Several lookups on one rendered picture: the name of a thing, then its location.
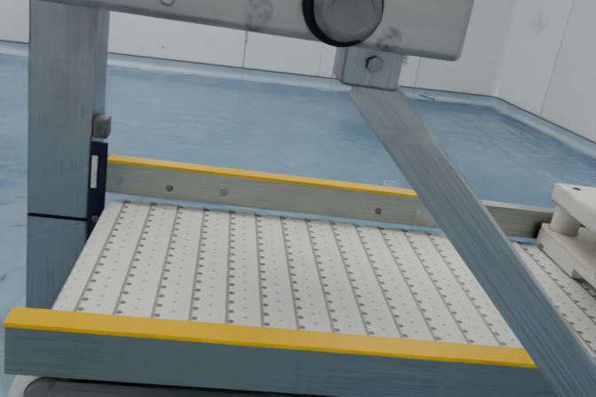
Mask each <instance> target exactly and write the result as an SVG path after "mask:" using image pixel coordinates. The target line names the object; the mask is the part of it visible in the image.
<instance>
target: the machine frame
mask: <svg viewBox="0 0 596 397"><path fill-rule="evenodd" d="M109 19H110V11H105V10H100V9H93V8H87V7H81V6H75V5H69V4H57V3H52V2H45V1H39V0H29V41H28V123H27V212H28V213H27V284H26V307H29V308H40V309H51V308H52V307H53V305H54V303H55V301H56V299H57V297H58V296H59V293H60V291H61V289H62V288H63V286H64V284H65V282H66V280H67V278H68V276H69V274H70V272H71V271H72V269H73V267H74V265H75V263H76V261H77V259H78V257H79V255H80V254H81V252H82V249H83V248H84V246H85V244H86V240H87V221H88V202H89V183H90V146H91V142H92V141H97V142H103V138H96V137H93V119H94V118H95V117H96V116H97V114H99V113H100V114H105V101H106V69H107V53H108V36H109Z"/></svg>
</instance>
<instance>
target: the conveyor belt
mask: <svg viewBox="0 0 596 397"><path fill-rule="evenodd" d="M509 241H510V242H511V243H512V245H513V246H514V248H515V249H516V251H517V252H518V254H519V255H520V256H521V257H522V259H523V260H524V261H525V263H526V264H527V266H528V267H529V269H530V270H531V272H532V273H533V274H534V276H535V277H536V279H537V280H538V282H539V283H540V284H541V285H542V287H543V288H544V289H545V291H546V293H547V294H548V295H549V297H550V298H551V300H552V301H553V303H554V304H555V306H556V307H557V308H558V309H559V310H560V312H561V313H562V315H563V316H564V318H565V319H566V320H567V322H568V323H569V325H570V326H571V328H572V329H573V331H574V332H575V334H576V335H577V336H578V337H579V339H580V340H581V341H582V343H583V344H584V346H585V347H586V349H587V350H588V352H589V353H590V354H591V356H592V357H596V289H595V288H594V287H593V286H592V285H591V284H589V283H588V282H587V281H586V280H585V279H582V278H572V277H570V276H569V275H568V274H567V273H566V272H565V271H564V270H563V269H562V268H561V267H560V266H559V265H558V264H557V263H556V262H555V261H554V260H553V259H552V258H551V257H550V256H549V255H548V254H545V253H543V252H541V251H540V250H539V249H538V244H537V243H530V242H522V241H513V240H509ZM51 310H62V311H73V312H83V313H95V314H106V315H126V316H138V317H149V318H160V319H170V320H181V321H193V322H203V323H224V324H236V325H246V326H257V327H268V328H279V329H290V330H301V331H322V332H333V333H344V334H355V335H365V336H376V337H388V338H399V339H419V340H431V341H442V342H452V343H463V344H474V345H485V346H506V347H517V348H524V347H523V346H522V344H521V342H520V341H519V339H517V338H516V336H515V335H514V333H513V331H512V330H511V329H510V327H509V326H508V324H507V323H506V321H505V320H504V318H503V317H502V315H501V314H500V313H499V312H498V310H497V309H496V307H495V306H494V304H493V303H492V301H491V300H490V298H489V297H488V295H487V294H486V292H485V291H484V290H483V288H482V287H481V286H480V284H479V283H478V281H477V280H476V279H475V277H474V275H473V274H472V272H471V271H470V270H469V268H468V267H467V265H466V263H465V262H464V261H463V260H462V259H461V257H460V256H459V254H458V252H457V251H456V250H455V248H454V247H453V245H452V244H451V242H450V241H449V239H448V238H447V237H446V236H445V234H444V233H439V232H431V231H423V230H407V229H399V228H390V227H381V226H373V225H365V224H356V223H348V222H333V221H324V220H316V219H308V218H299V217H291V216H283V215H275V214H258V213H250V212H241V211H233V210H225V209H216V208H208V207H200V206H184V205H176V204H168V203H159V202H151V201H143V200H134V199H118V200H115V201H114V202H112V203H110V204H109V205H107V206H106V208H105V209H104V210H103V212H102V214H101V215H100V217H99V219H98V221H97V223H96V225H95V227H94V229H93V231H92V232H91V234H90V236H89V238H88V240H87V242H86V244H85V246H84V248H83V249H82V252H81V254H80V255H79V257H78V259H77V261H76V263H75V265H74V267H73V269H72V271H71V272H70V274H69V276H68V278H67V280H66V282H65V284H64V286H63V288H62V289H61V291H60V293H59V296H58V297H57V299H56V301H55V303H54V305H53V307H52V308H51Z"/></svg>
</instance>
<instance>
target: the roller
mask: <svg viewBox="0 0 596 397"><path fill-rule="evenodd" d="M57 381H65V382H78V383H89V382H90V381H89V380H88V379H75V378H50V377H41V378H37V379H35V380H34V381H32V382H31V383H29V385H28V386H27V387H26V389H25V391H24V395H23V397H48V395H49V392H50V390H51V387H52V386H53V385H55V384H56V382H57Z"/></svg>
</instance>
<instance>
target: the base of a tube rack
mask: <svg viewBox="0 0 596 397"><path fill-rule="evenodd" d="M536 243H537V244H538V245H540V244H539V243H541V244H542V245H543V246H544V247H543V249H544V251H545V252H546V253H547V254H548V255H549V256H550V257H551V258H552V259H553V260H554V261H555V262H556V263H557V264H558V265H559V266H560V267H561V268H562V269H563V270H564V271H565V272H566V273H567V274H568V275H569V276H570V277H572V278H582V279H585V280H586V281H587V282H588V283H589V284H591V285H592V286H593V287H594V288H595V289H596V235H595V234H594V233H592V232H591V231H590V230H588V229H587V228H581V227H579V230H578V232H577V235H576V236H574V237H571V236H565V235H562V234H560V233H557V232H555V231H553V230H551V229H550V223H542V226H541V229H540V230H539V232H538V236H537V241H536Z"/></svg>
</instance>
